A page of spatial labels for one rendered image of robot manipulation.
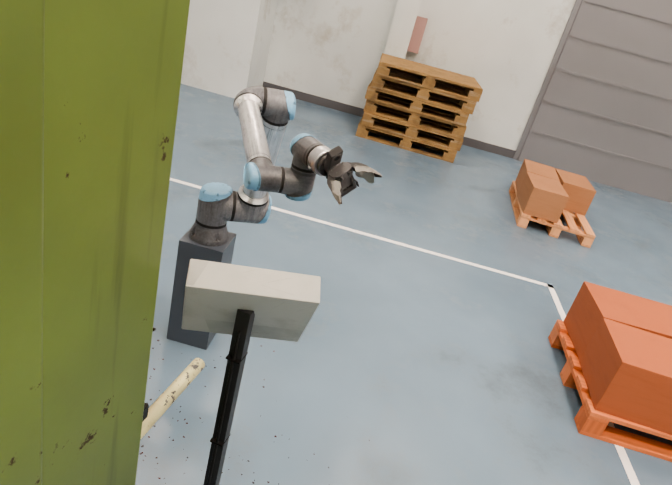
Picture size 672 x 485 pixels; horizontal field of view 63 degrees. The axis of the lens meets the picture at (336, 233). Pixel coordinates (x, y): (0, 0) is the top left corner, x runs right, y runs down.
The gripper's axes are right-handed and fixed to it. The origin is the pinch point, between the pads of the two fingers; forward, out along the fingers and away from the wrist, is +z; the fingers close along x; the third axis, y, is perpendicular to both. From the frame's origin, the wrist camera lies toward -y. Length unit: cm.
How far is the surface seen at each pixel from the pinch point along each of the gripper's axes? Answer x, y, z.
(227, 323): 53, 12, 4
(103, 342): 74, -26, 23
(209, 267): 48.7, -9.9, 3.9
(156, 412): 84, 33, -2
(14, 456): 86, -42, 50
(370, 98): -248, 284, -423
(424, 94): -300, 290, -379
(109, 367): 77, -18, 22
